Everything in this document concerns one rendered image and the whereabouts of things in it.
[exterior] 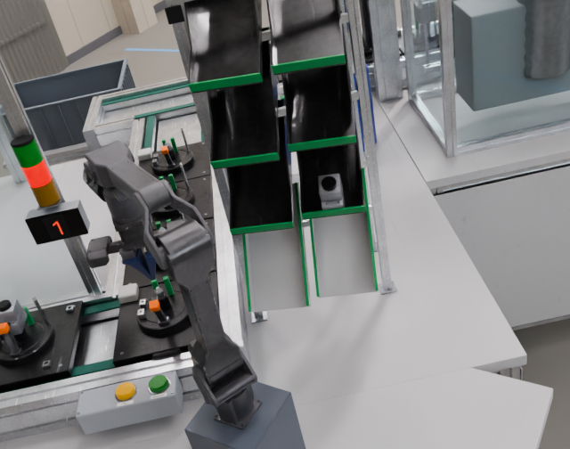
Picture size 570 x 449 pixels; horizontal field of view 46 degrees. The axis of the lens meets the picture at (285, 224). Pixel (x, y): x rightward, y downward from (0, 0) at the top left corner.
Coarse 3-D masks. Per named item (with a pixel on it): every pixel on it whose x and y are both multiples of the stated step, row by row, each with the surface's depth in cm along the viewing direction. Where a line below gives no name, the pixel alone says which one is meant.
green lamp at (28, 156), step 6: (30, 144) 140; (36, 144) 141; (12, 150) 140; (18, 150) 139; (24, 150) 139; (30, 150) 140; (36, 150) 141; (18, 156) 140; (24, 156) 140; (30, 156) 140; (36, 156) 141; (42, 156) 144; (24, 162) 141; (30, 162) 141; (36, 162) 142
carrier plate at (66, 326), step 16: (64, 304) 166; (80, 304) 164; (48, 320) 162; (64, 320) 160; (80, 320) 161; (64, 336) 156; (48, 352) 152; (64, 352) 151; (0, 368) 150; (16, 368) 149; (32, 368) 148; (48, 368) 148; (64, 368) 147; (0, 384) 146; (16, 384) 146; (32, 384) 147
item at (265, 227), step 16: (288, 160) 139; (240, 176) 145; (256, 176) 144; (272, 176) 143; (288, 176) 138; (240, 192) 142; (256, 192) 142; (272, 192) 141; (288, 192) 140; (240, 208) 140; (256, 208) 140; (272, 208) 139; (288, 208) 138; (240, 224) 139; (256, 224) 138; (272, 224) 135; (288, 224) 135
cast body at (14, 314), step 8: (0, 304) 149; (8, 304) 149; (16, 304) 151; (0, 312) 148; (8, 312) 148; (16, 312) 150; (24, 312) 154; (0, 320) 149; (8, 320) 149; (16, 320) 150; (24, 320) 153; (16, 328) 149
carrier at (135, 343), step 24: (120, 288) 163; (144, 288) 165; (168, 288) 156; (216, 288) 160; (120, 312) 159; (144, 312) 153; (168, 312) 153; (120, 336) 152; (144, 336) 150; (168, 336) 149; (192, 336) 147; (120, 360) 146; (144, 360) 146
